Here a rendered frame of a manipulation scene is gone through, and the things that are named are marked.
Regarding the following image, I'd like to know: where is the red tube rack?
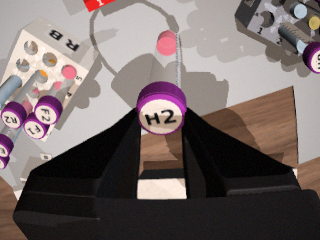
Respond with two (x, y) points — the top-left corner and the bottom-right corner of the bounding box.
(83, 0), (115, 12)

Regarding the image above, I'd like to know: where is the white tube rack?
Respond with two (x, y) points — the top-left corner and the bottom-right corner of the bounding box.
(0, 16), (99, 115)

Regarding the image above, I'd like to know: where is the cream square panel with done button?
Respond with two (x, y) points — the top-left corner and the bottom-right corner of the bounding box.
(13, 152), (52, 200)

